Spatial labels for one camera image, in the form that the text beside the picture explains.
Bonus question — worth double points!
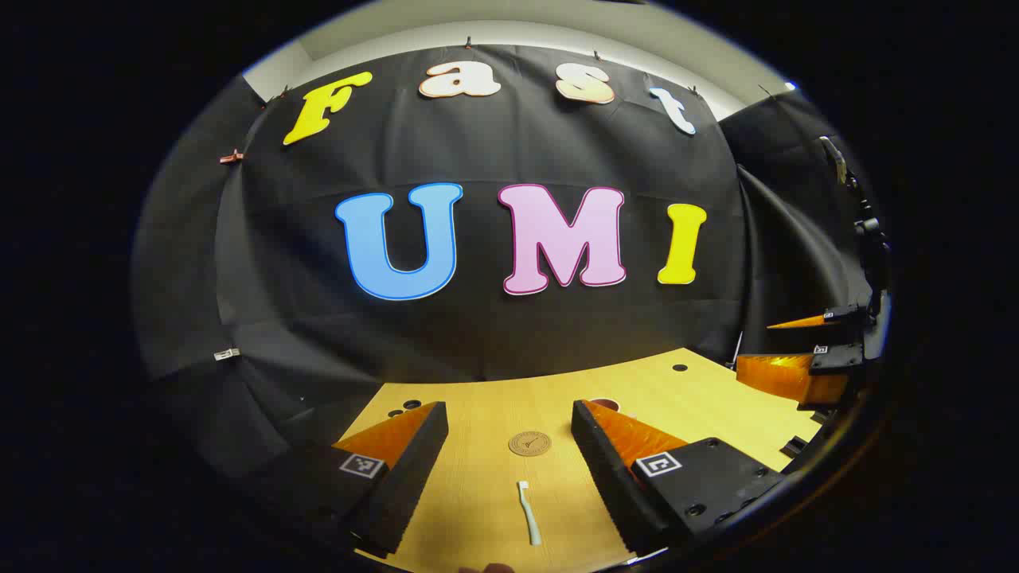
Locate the wooden desktop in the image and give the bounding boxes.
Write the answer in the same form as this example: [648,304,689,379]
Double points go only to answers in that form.
[338,348,825,573]

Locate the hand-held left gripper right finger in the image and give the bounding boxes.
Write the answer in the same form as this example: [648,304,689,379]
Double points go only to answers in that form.
[570,398,789,558]

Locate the round brown coaster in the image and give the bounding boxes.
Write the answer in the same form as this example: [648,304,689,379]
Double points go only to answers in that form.
[508,431,552,458]

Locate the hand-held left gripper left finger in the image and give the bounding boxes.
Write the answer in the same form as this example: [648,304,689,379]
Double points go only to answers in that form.
[275,400,449,558]

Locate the black backdrop cloth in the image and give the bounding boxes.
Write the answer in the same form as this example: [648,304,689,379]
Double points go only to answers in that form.
[131,44,876,510]

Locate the pale green toothbrush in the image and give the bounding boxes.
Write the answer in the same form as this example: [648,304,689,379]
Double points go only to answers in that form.
[517,480,543,547]

